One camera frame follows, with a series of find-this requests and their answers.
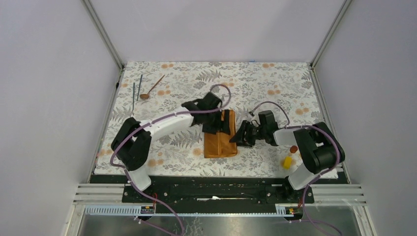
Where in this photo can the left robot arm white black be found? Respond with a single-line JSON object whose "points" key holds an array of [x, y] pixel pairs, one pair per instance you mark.
{"points": [[132, 143]]}

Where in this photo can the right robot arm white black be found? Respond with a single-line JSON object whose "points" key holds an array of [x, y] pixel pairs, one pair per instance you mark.
{"points": [[319, 149]]}

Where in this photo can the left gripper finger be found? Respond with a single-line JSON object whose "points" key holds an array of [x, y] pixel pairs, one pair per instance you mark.
{"points": [[211, 129], [225, 122]]}

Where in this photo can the floral patterned table mat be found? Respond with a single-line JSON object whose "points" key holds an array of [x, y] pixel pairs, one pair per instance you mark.
{"points": [[249, 87]]}

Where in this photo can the yellow cylinder block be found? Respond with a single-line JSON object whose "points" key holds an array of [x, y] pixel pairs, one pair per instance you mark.
{"points": [[287, 162]]}

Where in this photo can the dark teal chopstick left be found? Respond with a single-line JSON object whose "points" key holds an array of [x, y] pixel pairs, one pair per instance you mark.
{"points": [[133, 97]]}

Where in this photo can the dark teal chopstick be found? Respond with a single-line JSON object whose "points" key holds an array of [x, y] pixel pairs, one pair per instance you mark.
{"points": [[133, 97], [139, 87]]}

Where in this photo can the dark teal chopstick right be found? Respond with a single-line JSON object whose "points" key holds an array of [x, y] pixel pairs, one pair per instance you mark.
{"points": [[139, 87]]}

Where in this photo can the brown wooden spoon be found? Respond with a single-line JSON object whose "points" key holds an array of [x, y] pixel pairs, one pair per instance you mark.
{"points": [[145, 96]]}

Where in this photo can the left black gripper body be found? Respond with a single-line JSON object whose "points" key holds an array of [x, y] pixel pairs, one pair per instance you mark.
{"points": [[213, 117]]}

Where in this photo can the brown round block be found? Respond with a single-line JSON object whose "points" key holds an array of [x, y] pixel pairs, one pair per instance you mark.
{"points": [[293, 149]]}

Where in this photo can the left aluminium frame post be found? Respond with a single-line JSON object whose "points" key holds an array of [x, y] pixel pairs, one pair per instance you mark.
{"points": [[103, 33]]}

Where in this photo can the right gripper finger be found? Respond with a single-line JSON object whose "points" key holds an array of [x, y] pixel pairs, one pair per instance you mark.
{"points": [[241, 132], [246, 143]]}

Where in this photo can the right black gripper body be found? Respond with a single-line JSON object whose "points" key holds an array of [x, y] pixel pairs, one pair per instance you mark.
{"points": [[255, 132]]}

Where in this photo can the orange cloth napkin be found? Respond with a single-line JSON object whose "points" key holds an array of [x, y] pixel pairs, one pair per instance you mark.
{"points": [[218, 145]]}

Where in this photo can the aluminium frame post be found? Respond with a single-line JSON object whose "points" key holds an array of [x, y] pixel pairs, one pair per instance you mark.
{"points": [[103, 33], [329, 35]]}

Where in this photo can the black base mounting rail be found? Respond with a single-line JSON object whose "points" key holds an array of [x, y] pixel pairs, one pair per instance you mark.
{"points": [[224, 194]]}

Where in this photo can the right aluminium frame post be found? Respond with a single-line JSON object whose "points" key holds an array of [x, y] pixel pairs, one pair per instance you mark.
{"points": [[329, 35]]}

